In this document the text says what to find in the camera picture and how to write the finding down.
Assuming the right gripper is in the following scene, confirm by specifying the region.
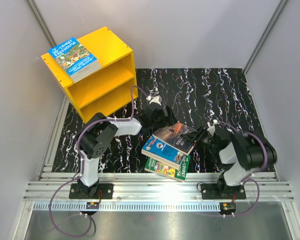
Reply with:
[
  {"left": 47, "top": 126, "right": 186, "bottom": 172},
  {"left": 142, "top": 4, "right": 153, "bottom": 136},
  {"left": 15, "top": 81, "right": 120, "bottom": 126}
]
[{"left": 179, "top": 125, "right": 217, "bottom": 152}]

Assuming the dark Tale of Two Cities book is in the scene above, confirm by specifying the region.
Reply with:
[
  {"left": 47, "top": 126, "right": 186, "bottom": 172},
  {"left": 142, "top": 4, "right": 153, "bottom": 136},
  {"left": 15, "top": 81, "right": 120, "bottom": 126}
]
[{"left": 152, "top": 122, "right": 195, "bottom": 156}]

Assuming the blue paperback book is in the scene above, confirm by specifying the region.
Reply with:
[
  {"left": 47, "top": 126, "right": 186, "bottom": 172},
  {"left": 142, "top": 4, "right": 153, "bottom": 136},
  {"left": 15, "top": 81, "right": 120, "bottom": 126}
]
[{"left": 141, "top": 135, "right": 186, "bottom": 170}]

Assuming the blue 26-storey treehouse book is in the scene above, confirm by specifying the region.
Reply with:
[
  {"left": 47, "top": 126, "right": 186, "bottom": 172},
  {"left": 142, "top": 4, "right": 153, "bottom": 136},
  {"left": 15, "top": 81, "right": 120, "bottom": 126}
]
[{"left": 48, "top": 37, "right": 101, "bottom": 83}]

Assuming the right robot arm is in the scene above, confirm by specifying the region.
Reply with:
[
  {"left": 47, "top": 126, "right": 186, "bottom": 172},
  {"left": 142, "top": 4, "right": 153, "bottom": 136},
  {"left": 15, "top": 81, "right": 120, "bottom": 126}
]
[{"left": 193, "top": 126, "right": 278, "bottom": 201}]

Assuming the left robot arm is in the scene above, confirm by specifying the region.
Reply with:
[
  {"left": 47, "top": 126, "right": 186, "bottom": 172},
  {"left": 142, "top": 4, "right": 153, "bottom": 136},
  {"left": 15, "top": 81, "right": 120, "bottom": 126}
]
[{"left": 70, "top": 103, "right": 179, "bottom": 199}]

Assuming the green 104-storey treehouse book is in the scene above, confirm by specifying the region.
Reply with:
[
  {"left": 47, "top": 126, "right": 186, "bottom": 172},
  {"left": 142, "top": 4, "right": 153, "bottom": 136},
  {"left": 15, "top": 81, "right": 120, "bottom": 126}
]
[{"left": 144, "top": 156, "right": 191, "bottom": 182}]

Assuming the yellow wooden shelf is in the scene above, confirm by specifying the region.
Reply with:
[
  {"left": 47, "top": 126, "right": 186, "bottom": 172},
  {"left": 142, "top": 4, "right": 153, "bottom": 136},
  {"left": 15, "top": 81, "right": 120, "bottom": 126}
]
[{"left": 41, "top": 26, "right": 139, "bottom": 123}]

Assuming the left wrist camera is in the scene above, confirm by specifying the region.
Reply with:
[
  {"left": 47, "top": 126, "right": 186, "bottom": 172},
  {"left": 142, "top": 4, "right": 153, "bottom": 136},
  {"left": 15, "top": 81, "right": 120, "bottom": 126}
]
[{"left": 146, "top": 95, "right": 162, "bottom": 106}]

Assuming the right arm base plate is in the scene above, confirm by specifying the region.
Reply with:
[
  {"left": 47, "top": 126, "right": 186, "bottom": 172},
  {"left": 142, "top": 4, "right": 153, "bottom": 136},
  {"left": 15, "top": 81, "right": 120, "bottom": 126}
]
[{"left": 199, "top": 183, "right": 247, "bottom": 200}]

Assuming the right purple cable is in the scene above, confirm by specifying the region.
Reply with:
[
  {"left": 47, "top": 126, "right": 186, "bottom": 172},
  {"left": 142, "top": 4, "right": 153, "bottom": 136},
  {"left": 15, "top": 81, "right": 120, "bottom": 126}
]
[{"left": 209, "top": 119, "right": 269, "bottom": 216}]

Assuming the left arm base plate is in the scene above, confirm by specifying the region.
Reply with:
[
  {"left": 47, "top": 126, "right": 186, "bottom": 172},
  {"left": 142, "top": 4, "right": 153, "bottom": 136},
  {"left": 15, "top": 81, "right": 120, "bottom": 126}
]
[{"left": 68, "top": 183, "right": 114, "bottom": 200}]

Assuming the aluminium mounting rail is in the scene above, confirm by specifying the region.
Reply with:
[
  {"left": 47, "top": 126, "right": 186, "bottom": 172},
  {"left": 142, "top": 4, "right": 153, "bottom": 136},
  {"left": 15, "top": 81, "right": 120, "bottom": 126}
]
[{"left": 23, "top": 172, "right": 294, "bottom": 204}]

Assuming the white slotted cable duct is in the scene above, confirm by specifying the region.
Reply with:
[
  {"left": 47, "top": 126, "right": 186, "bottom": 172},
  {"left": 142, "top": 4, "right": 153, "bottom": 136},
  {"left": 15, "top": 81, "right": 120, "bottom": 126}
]
[{"left": 33, "top": 201, "right": 221, "bottom": 212}]

